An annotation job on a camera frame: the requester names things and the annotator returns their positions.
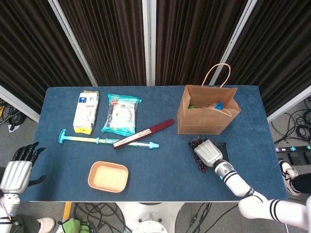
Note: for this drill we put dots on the teal green toy pump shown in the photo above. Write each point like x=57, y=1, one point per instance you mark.
x=80, y=139

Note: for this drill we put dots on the teal clear snack packet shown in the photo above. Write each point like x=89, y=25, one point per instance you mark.
x=121, y=116

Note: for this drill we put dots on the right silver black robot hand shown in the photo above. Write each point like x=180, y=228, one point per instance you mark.
x=209, y=153

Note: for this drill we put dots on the black mesh pen holder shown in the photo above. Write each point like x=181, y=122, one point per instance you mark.
x=224, y=150

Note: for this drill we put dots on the white sneaker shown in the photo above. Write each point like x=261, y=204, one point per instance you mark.
x=289, y=173
x=47, y=224

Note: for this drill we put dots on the green cloth bag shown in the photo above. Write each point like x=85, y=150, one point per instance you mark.
x=73, y=227

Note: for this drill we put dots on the blue fabric table cover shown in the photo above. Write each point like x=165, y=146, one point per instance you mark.
x=150, y=174

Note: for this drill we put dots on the white yellow paper package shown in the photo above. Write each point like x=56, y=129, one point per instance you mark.
x=86, y=114

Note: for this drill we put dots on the dark red grape bunch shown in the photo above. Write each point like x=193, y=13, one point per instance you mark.
x=201, y=167

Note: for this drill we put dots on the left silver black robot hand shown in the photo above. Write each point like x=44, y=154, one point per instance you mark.
x=15, y=176

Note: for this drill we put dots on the dark brown pleated curtain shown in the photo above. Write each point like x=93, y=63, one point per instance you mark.
x=281, y=48
x=189, y=36
x=114, y=43
x=29, y=48

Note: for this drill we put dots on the white partition frame post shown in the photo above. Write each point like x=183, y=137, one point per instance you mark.
x=148, y=48
x=233, y=42
x=75, y=47

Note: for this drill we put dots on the black trouser leg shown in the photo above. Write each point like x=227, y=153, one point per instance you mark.
x=26, y=224
x=303, y=183

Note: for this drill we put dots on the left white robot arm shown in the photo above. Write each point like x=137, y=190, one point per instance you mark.
x=9, y=204

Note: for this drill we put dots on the blue red bread packet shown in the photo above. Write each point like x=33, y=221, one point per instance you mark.
x=220, y=105

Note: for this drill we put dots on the white table frame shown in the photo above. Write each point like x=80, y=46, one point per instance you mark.
x=97, y=201

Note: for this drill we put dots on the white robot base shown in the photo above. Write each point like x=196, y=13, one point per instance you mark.
x=150, y=218

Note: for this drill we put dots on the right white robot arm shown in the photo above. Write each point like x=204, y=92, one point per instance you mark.
x=236, y=184

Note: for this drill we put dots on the black foot pedal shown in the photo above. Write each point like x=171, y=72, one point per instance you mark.
x=295, y=157

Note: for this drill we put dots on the brown paper bag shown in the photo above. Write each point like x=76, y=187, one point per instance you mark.
x=199, y=123

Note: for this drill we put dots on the white paper scrap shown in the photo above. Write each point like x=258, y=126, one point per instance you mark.
x=13, y=128

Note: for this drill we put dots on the white partition frame rail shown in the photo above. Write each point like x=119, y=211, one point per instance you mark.
x=19, y=105
x=289, y=106

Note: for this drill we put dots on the dark red long box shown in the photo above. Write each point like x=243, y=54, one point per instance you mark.
x=145, y=133

